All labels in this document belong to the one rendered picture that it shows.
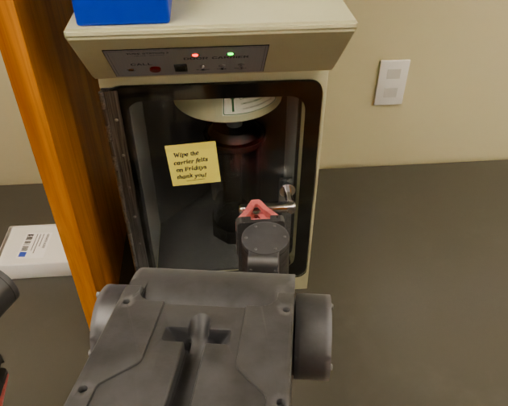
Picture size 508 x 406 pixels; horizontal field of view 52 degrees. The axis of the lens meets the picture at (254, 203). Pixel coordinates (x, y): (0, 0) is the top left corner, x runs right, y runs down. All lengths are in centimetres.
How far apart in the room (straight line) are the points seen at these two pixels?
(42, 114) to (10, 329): 49
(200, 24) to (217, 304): 41
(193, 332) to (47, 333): 83
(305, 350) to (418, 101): 116
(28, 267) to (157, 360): 93
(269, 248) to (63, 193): 31
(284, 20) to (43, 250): 72
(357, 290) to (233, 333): 85
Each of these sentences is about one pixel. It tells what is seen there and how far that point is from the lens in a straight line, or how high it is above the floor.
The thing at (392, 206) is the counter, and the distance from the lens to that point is 126.
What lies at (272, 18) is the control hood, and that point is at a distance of 61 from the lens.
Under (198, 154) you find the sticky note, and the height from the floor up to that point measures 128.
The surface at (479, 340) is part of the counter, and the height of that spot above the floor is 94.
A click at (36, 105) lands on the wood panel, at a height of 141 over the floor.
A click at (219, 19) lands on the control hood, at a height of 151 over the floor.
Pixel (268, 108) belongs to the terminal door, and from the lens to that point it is 76.
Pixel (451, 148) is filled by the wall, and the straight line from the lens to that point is 148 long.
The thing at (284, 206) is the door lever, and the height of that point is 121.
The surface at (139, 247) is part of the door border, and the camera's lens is 92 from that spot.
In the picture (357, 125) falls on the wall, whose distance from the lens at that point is 134.
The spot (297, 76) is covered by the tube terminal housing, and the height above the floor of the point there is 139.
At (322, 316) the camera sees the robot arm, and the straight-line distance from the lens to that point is 24.
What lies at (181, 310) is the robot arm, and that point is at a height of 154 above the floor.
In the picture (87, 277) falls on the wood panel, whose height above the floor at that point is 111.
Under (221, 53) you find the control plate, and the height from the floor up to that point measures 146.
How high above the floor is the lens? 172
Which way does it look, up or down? 39 degrees down
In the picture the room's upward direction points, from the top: straight up
